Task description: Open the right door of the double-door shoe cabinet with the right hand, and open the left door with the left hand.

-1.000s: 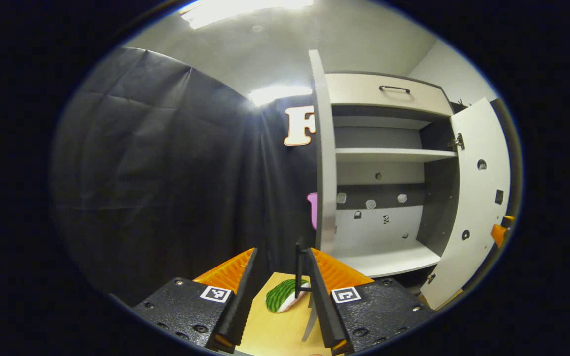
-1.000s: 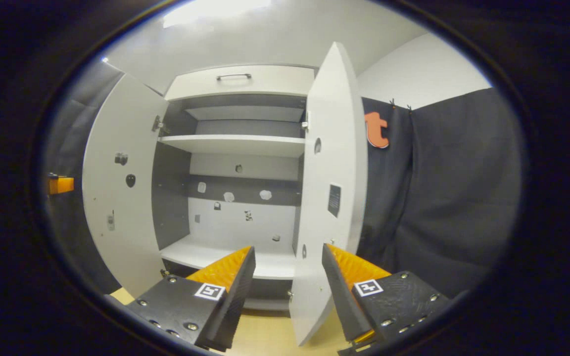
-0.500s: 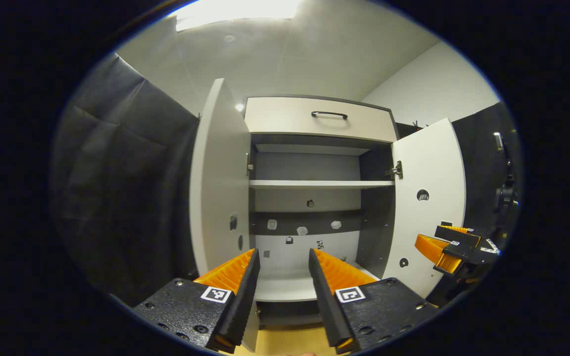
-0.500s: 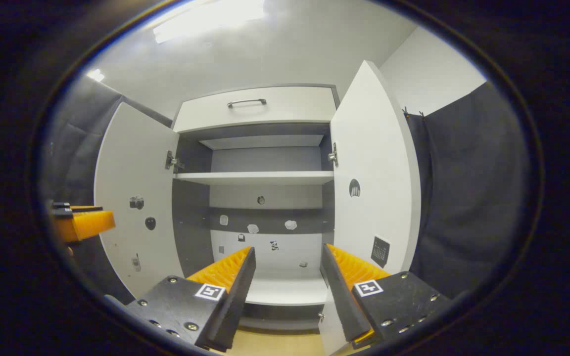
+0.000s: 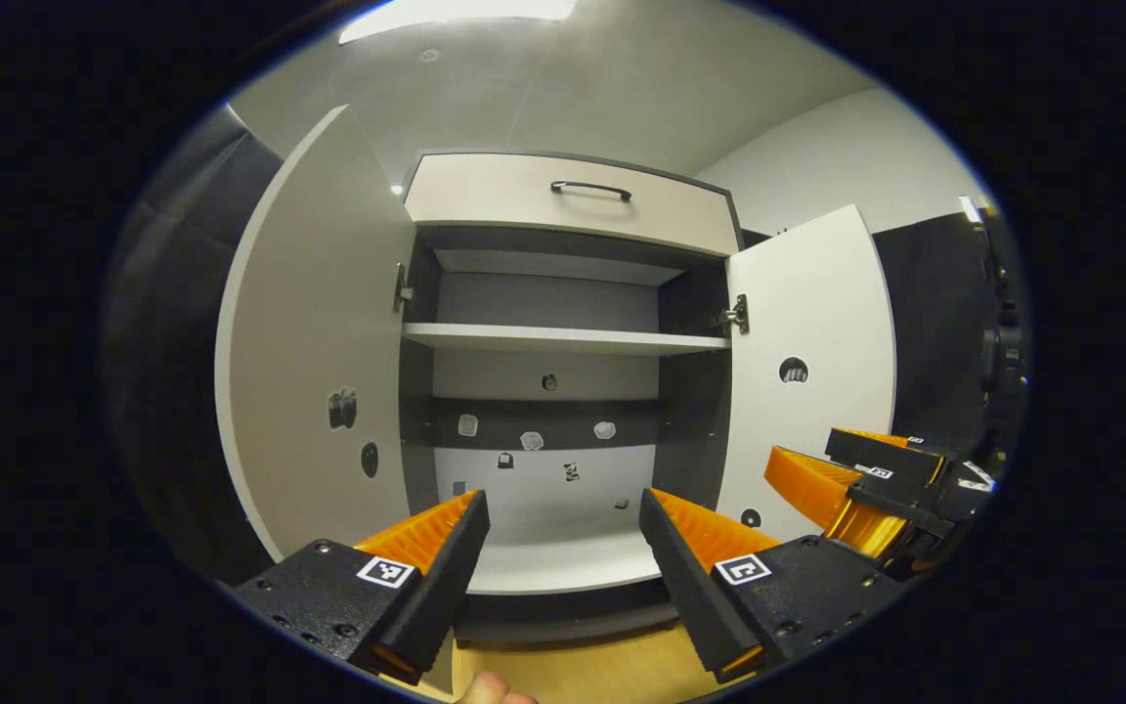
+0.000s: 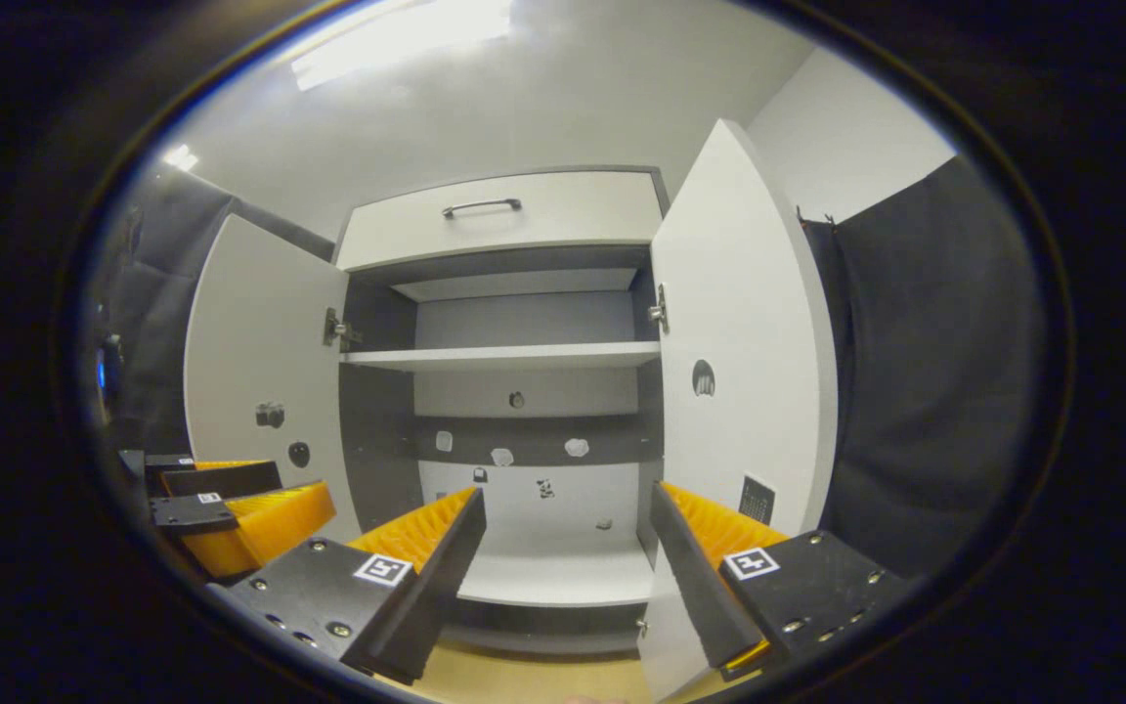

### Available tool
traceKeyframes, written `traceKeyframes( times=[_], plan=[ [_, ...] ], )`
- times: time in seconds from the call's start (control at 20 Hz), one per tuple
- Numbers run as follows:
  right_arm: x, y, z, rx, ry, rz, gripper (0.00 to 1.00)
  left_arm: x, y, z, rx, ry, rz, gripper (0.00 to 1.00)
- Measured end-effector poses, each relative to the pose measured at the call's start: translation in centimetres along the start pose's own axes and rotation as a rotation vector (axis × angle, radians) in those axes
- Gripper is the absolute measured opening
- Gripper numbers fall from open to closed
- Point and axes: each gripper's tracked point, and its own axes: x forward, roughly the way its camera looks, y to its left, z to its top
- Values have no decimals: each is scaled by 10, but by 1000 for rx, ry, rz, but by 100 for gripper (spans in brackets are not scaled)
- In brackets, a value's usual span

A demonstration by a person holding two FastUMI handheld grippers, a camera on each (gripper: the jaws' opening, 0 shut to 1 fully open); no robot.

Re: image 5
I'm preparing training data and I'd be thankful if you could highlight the black drawer handle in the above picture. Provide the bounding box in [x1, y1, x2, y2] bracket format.
[550, 180, 633, 203]

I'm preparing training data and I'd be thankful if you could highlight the ceiling light strip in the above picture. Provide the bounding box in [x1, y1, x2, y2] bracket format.
[338, 0, 579, 45]

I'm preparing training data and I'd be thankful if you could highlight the grey double-door shoe cabinet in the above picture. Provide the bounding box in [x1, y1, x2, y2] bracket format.
[397, 147, 750, 651]

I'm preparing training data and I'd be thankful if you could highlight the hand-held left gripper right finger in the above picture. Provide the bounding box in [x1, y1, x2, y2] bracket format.
[637, 485, 908, 687]

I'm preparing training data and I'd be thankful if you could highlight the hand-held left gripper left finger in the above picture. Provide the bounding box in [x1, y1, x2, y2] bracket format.
[229, 487, 492, 685]

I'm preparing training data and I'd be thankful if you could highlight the beige cabinet drawer front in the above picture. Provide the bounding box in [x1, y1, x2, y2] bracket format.
[405, 153, 742, 258]

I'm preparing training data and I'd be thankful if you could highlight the cabinet door with camera sticker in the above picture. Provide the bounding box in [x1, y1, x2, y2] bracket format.
[214, 105, 417, 563]

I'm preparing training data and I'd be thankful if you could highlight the cabinet door with headphone sticker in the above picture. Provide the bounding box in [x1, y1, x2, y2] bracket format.
[716, 203, 898, 544]

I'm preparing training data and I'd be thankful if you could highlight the white cabinet shelf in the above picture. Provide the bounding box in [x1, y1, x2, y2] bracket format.
[402, 322, 732, 357]

